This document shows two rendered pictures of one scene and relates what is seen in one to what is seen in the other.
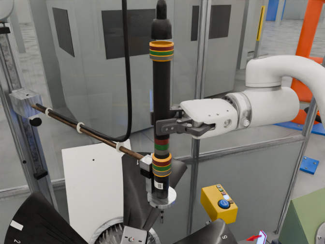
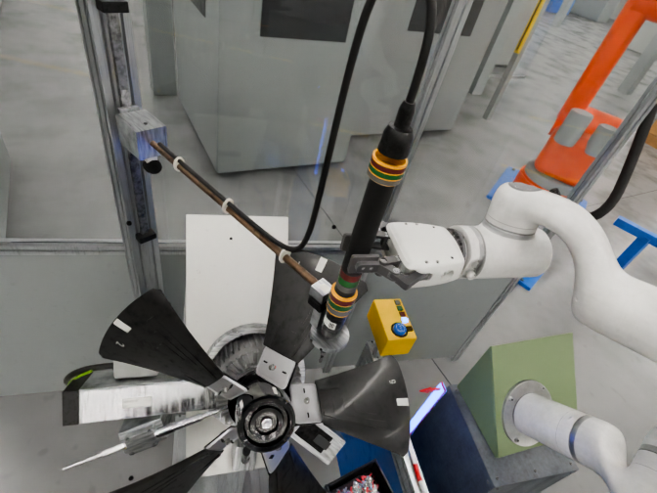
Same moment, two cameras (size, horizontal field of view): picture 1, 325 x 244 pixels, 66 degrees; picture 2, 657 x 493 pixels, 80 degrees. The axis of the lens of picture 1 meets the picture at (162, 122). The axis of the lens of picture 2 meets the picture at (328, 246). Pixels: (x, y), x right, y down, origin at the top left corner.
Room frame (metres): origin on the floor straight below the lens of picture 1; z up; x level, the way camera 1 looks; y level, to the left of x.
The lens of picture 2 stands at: (0.03, 0.08, 2.02)
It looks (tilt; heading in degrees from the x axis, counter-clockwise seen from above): 41 degrees down; 355
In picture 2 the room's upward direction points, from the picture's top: 15 degrees clockwise
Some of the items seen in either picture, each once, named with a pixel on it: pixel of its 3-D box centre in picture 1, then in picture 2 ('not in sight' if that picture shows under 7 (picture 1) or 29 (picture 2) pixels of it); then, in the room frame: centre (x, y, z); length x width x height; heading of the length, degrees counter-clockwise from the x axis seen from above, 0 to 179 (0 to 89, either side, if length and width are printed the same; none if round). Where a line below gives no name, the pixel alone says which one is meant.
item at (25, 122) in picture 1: (23, 112); (132, 144); (0.87, 0.54, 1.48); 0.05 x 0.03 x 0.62; 142
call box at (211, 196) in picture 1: (217, 205); (389, 327); (0.84, -0.26, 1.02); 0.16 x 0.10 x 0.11; 17
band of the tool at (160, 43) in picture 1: (161, 51); (386, 167); (0.45, 0.00, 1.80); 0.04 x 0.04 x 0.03
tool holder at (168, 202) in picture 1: (158, 180); (329, 316); (0.46, 0.01, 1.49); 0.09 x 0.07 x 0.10; 52
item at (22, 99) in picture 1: (26, 102); (141, 133); (0.84, 0.50, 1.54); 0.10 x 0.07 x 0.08; 52
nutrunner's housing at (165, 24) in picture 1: (161, 124); (357, 254); (0.45, 0.00, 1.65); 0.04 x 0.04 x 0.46
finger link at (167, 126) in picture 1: (174, 128); (373, 269); (0.43, -0.02, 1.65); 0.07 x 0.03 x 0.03; 108
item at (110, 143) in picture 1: (80, 128); (226, 206); (0.64, 0.24, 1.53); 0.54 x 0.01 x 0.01; 52
